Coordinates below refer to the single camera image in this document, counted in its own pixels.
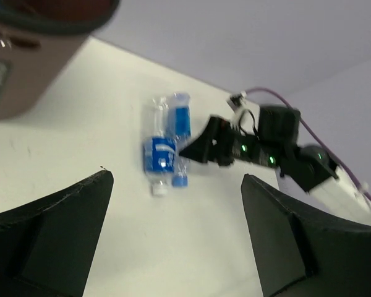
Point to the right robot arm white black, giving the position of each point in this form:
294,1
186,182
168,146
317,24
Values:
270,140

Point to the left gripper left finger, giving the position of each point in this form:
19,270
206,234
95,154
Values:
47,246

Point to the brown cylindrical waste bin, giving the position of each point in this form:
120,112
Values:
37,40

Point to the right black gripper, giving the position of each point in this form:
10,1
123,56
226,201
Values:
219,142

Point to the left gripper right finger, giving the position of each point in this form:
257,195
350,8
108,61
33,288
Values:
302,251

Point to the clear bottle blue cap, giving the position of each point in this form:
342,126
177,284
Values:
179,129

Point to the blue label bottle white cap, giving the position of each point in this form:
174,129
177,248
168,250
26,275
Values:
158,148

